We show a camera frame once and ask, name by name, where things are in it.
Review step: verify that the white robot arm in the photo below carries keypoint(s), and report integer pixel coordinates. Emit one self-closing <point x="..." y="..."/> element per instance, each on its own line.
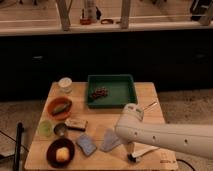
<point x="186" y="138"/>

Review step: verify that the wooden table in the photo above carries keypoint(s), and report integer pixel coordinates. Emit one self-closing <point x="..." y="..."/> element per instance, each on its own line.
<point x="98" y="121"/>

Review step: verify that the bunch of dark grapes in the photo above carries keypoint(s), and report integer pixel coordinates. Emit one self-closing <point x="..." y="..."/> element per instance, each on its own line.
<point x="99" y="92"/>

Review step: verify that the small green cup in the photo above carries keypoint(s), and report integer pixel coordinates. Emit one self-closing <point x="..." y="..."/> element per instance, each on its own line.
<point x="45" y="128"/>

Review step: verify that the green plastic tray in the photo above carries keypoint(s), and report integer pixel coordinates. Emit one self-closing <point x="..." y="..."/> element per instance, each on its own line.
<point x="121" y="90"/>

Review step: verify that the blue sponge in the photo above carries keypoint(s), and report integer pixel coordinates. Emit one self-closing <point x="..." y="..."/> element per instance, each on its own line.
<point x="86" y="144"/>

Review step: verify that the small white cup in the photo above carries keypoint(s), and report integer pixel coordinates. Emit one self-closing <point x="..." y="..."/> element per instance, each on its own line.
<point x="65" y="84"/>

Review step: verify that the light blue towel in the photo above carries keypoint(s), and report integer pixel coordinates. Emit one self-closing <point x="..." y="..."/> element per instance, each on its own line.
<point x="110" y="141"/>

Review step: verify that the brown rectangular block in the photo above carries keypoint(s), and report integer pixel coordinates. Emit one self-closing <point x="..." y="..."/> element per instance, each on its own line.
<point x="76" y="124"/>

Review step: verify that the small metal cup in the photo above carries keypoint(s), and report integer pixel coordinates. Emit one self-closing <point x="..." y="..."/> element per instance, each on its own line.
<point x="60" y="129"/>

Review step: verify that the green pickle in bowl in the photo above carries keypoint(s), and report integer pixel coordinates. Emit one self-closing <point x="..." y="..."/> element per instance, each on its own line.
<point x="60" y="108"/>

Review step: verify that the orange bowl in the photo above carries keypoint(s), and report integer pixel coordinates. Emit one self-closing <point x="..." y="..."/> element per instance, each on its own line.
<point x="55" y="102"/>

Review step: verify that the yellow round fruit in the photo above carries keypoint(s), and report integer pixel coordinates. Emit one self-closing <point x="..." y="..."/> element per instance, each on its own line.
<point x="62" y="154"/>

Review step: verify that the white handled dish brush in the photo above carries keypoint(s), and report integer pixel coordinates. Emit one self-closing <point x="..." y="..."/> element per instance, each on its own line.
<point x="135" y="156"/>

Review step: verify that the black pole stand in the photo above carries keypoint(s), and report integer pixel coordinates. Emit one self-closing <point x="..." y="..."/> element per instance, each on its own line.
<point x="19" y="132"/>

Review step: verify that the dark brown bowl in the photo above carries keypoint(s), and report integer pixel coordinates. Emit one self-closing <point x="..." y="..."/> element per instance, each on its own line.
<point x="51" y="152"/>

